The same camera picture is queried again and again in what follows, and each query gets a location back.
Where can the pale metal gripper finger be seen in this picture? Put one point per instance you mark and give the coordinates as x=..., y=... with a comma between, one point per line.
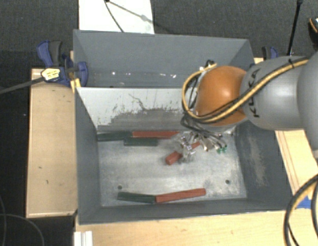
x=189, y=155
x=184, y=142

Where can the red-brown block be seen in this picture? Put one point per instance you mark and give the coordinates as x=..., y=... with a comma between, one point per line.
x=180, y=195
x=173, y=158
x=155, y=134

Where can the grey metal bin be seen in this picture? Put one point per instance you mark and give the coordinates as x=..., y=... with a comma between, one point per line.
x=154, y=170

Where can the dark green flat block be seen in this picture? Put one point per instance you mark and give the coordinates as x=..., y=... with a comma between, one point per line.
x=113, y=136
x=140, y=141
x=136, y=197

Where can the pale wood flat board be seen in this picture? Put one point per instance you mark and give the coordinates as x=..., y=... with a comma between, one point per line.
x=52, y=142

